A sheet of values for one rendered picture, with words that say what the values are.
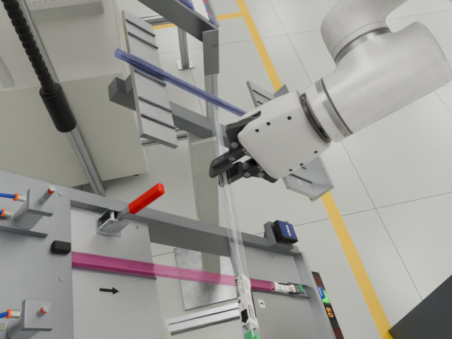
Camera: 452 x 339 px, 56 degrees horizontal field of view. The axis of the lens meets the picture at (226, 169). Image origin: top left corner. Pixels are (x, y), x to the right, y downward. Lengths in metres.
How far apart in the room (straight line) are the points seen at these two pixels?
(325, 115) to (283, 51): 1.96
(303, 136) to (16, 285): 0.37
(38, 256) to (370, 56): 0.43
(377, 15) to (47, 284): 0.48
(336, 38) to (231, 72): 1.79
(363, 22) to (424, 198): 1.50
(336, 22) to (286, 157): 0.18
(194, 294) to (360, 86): 1.23
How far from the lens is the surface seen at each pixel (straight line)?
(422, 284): 1.81
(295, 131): 0.56
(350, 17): 0.56
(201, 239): 0.74
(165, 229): 0.68
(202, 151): 0.97
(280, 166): 0.60
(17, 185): 0.50
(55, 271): 0.47
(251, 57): 2.43
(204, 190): 1.11
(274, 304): 0.79
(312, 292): 0.88
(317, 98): 0.55
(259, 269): 0.80
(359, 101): 0.54
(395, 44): 0.55
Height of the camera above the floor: 1.55
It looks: 54 degrees down
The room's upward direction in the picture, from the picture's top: straight up
